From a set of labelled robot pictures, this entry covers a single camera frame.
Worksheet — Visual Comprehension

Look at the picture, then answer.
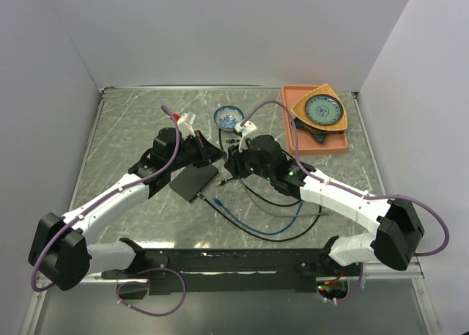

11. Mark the black network switch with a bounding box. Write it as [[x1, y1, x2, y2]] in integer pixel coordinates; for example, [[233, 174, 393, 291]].
[[169, 165, 219, 203]]

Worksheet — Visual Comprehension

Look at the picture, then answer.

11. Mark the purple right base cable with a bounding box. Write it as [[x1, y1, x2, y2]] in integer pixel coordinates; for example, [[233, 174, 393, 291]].
[[322, 267, 366, 306]]

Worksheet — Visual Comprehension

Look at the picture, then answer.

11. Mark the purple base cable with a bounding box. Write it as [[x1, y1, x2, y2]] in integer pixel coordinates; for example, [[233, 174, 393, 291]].
[[322, 267, 366, 306], [116, 268, 186, 317]]

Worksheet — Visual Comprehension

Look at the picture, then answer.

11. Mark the pink plastic tray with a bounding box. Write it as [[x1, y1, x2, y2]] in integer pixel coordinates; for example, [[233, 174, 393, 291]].
[[280, 84, 348, 155]]

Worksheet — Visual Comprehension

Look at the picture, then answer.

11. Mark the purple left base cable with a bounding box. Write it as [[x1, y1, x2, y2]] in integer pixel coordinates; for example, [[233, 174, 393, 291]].
[[116, 268, 186, 317]]

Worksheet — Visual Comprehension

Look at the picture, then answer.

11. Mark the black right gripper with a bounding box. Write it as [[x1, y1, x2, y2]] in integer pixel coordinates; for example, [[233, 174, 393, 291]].
[[224, 136, 274, 180]]

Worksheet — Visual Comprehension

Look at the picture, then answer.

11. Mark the blue white porcelain bowl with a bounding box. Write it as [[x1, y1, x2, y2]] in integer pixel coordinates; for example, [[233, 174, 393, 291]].
[[213, 105, 244, 132]]

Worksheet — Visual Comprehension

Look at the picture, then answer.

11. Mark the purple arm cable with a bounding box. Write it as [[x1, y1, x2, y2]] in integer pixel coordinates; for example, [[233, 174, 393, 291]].
[[240, 100, 450, 257], [31, 105, 181, 292]]

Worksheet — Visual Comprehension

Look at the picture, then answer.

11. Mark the blue ethernet cable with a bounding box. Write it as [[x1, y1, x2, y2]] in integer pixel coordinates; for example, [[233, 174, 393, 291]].
[[213, 198, 305, 235]]

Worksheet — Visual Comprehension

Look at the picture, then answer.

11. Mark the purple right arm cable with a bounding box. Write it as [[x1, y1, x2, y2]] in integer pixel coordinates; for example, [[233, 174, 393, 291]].
[[240, 100, 450, 257]]

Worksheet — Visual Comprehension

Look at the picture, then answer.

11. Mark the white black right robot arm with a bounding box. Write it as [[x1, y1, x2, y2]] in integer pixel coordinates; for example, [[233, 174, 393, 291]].
[[224, 135, 424, 276]]

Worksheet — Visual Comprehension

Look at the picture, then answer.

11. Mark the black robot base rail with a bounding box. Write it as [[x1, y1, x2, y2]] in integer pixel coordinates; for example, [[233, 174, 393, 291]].
[[101, 238, 360, 295]]

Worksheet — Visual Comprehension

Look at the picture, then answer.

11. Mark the teal round patterned plate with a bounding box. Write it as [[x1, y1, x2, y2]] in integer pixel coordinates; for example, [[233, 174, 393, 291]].
[[305, 94, 344, 126]]

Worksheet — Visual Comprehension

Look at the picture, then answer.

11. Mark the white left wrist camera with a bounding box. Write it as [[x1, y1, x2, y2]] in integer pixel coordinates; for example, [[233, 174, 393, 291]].
[[174, 111, 196, 137]]

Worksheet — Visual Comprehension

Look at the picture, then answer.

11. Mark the dark blue triangular plate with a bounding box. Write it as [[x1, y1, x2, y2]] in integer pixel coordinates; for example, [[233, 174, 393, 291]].
[[293, 117, 343, 144]]

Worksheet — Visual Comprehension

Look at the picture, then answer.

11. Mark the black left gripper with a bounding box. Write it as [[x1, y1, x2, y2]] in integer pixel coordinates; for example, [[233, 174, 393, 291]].
[[168, 130, 226, 172]]

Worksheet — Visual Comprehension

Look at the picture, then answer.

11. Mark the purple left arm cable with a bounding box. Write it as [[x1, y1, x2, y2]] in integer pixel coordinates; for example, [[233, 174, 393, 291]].
[[31, 105, 181, 292]]

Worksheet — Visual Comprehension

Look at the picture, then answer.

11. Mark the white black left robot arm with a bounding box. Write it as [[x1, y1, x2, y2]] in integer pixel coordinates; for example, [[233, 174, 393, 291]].
[[28, 128, 225, 292]]

